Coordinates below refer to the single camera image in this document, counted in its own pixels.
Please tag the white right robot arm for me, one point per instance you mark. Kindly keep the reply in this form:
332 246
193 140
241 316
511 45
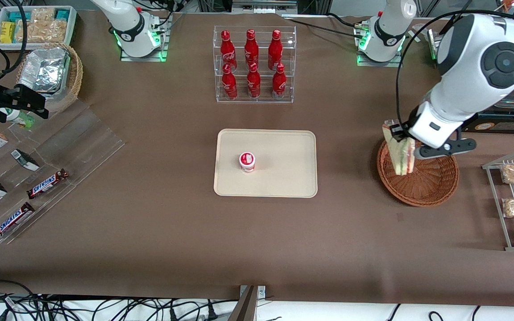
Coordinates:
127 24

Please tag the red white yogurt cup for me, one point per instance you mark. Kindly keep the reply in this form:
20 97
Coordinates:
247 161

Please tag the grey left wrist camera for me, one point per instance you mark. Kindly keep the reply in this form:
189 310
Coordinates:
446 148

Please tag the beige plastic tray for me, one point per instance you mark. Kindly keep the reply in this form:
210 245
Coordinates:
279 178

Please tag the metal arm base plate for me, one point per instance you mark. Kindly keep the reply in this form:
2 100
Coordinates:
161 49
379 63

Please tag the tan wicker basket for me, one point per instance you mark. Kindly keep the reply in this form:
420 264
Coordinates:
75 76

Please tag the crumpled clear plastic wrapper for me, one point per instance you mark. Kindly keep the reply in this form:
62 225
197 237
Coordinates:
419 30

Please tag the brown round wicker basket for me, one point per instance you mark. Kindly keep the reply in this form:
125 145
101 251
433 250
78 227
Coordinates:
431 187

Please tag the white plastic bin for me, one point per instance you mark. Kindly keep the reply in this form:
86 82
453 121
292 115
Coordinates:
73 22

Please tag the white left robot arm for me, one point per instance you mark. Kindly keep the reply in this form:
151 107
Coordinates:
475 62

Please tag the stacked aluminium foil trays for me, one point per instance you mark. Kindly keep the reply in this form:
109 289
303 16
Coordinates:
45 71

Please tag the triangle sandwich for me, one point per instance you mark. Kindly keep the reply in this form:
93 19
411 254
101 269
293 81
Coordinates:
402 156

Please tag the clear acrylic bottle rack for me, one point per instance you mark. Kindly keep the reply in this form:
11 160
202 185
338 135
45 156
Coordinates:
254 99

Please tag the clear bagged pastry snacks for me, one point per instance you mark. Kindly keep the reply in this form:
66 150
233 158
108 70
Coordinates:
43 29

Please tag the silver metal box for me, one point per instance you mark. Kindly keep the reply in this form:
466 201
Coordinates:
432 44

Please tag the green white drink bottle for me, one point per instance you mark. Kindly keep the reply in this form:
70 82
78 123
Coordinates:
20 119

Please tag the yellow snack packet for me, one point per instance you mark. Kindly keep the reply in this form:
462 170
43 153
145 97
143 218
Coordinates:
7 32

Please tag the teal snack packet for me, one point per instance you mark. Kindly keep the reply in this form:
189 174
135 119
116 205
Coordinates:
62 14
18 16

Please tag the clear acrylic stepped display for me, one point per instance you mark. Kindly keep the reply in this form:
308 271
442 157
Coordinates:
78 142

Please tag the brown Snickers bar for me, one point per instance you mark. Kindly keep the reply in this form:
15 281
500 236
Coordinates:
12 221
47 184

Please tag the red cola bottle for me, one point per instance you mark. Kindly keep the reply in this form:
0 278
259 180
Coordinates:
275 49
279 84
226 49
251 49
253 84
229 84

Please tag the metal table edge bracket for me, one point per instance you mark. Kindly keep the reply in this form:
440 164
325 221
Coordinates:
260 292

